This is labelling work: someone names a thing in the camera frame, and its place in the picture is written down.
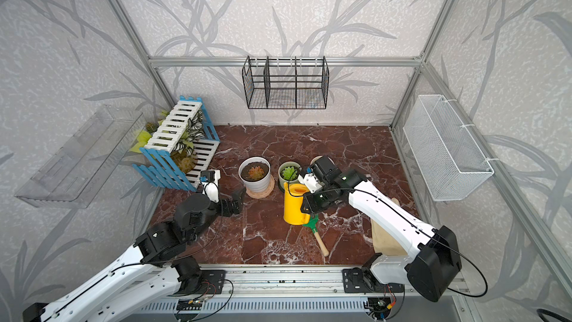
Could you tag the beige gardening glove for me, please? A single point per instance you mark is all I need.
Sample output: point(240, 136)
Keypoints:
point(384, 243)

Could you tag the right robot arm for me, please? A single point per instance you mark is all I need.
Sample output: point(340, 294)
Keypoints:
point(431, 260)

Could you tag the blue white fence planter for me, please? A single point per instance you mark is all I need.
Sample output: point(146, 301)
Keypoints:
point(182, 146)

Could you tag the black wire basket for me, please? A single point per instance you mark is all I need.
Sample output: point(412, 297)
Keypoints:
point(286, 83)

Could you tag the white mesh basket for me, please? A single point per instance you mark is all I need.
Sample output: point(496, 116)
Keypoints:
point(449, 159)

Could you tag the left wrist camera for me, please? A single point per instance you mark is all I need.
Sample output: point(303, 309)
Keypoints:
point(208, 181)

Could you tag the yellow watering can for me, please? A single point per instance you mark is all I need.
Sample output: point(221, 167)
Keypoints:
point(293, 214)

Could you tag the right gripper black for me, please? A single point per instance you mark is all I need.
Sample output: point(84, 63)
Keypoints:
point(307, 206)

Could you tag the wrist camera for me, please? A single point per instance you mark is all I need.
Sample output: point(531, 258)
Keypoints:
point(311, 182)
point(208, 181)

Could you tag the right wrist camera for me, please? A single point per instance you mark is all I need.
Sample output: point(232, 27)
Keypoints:
point(311, 182)

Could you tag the green pot green succulent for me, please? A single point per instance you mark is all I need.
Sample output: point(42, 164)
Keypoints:
point(288, 173)

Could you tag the cream pot pink succulent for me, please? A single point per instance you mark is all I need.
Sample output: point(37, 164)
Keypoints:
point(315, 159)

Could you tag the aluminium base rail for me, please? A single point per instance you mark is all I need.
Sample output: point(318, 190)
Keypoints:
point(277, 279)

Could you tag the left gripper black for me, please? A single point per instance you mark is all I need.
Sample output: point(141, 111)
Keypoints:
point(228, 210)

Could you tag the clear plastic shelf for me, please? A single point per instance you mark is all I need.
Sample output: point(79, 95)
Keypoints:
point(76, 173)

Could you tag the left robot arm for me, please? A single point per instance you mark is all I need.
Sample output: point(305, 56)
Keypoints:
point(162, 244)

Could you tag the tan wooden saucer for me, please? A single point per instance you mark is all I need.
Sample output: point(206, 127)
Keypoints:
point(259, 193)

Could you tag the white pot red succulent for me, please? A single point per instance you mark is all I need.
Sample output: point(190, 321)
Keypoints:
point(255, 173)

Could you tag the green rake wooden handle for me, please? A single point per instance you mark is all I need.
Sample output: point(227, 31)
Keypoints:
point(311, 221)

